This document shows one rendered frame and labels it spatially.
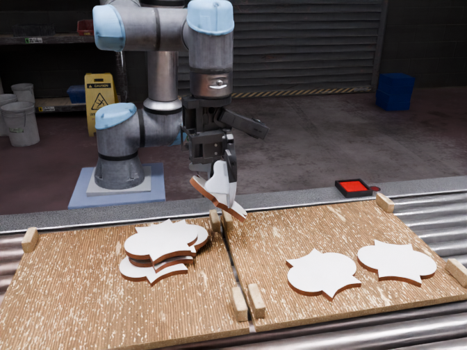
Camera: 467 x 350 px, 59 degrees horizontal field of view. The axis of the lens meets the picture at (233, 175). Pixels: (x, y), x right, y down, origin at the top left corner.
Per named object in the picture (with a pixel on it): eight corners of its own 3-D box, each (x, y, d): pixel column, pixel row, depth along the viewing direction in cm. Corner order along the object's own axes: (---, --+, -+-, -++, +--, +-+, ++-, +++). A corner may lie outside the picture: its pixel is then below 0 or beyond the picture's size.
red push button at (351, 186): (338, 186, 115) (338, 182, 115) (358, 185, 116) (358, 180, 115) (347, 196, 110) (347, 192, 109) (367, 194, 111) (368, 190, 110)
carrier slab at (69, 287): (33, 240, 90) (31, 234, 90) (216, 221, 97) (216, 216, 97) (-26, 376, 59) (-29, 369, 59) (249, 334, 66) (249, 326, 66)
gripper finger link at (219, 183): (206, 212, 76) (198, 163, 76) (235, 206, 78) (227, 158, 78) (210, 214, 73) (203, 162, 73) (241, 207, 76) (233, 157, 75)
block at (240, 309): (230, 298, 72) (230, 285, 70) (240, 296, 72) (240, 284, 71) (237, 323, 66) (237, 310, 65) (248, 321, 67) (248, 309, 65)
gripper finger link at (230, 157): (222, 182, 78) (215, 138, 77) (231, 181, 78) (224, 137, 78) (231, 183, 73) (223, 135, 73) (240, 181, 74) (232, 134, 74)
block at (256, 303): (246, 295, 72) (247, 282, 71) (256, 294, 73) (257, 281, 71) (254, 321, 67) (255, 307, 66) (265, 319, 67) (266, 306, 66)
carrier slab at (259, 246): (219, 221, 98) (219, 215, 97) (377, 204, 105) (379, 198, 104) (255, 332, 67) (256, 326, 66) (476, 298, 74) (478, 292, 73)
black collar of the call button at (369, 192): (334, 185, 116) (335, 180, 115) (359, 183, 117) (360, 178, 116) (345, 198, 109) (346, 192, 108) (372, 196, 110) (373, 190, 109)
